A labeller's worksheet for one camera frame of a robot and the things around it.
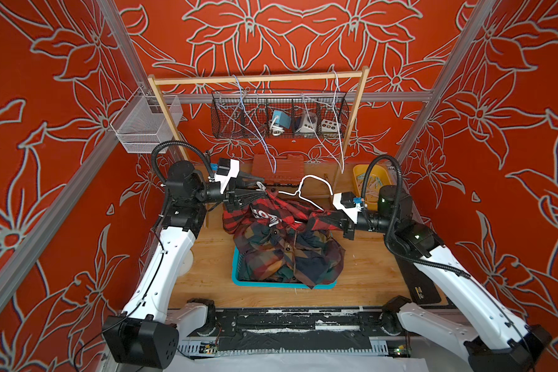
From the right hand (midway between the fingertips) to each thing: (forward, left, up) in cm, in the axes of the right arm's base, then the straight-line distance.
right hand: (318, 214), depth 62 cm
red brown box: (+45, +6, -28) cm, 54 cm away
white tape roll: (-3, +46, -31) cm, 56 cm away
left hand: (+3, +15, +8) cm, 17 cm away
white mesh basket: (+41, +67, +1) cm, 78 cm away
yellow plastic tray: (+43, -38, -30) cm, 64 cm away
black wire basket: (+54, +21, -3) cm, 58 cm away
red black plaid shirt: (+1, +13, 0) cm, 13 cm away
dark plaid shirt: (-4, +8, -16) cm, 19 cm away
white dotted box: (+46, -9, -3) cm, 47 cm away
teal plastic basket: (-11, +24, -25) cm, 36 cm away
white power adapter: (+42, 0, -1) cm, 42 cm away
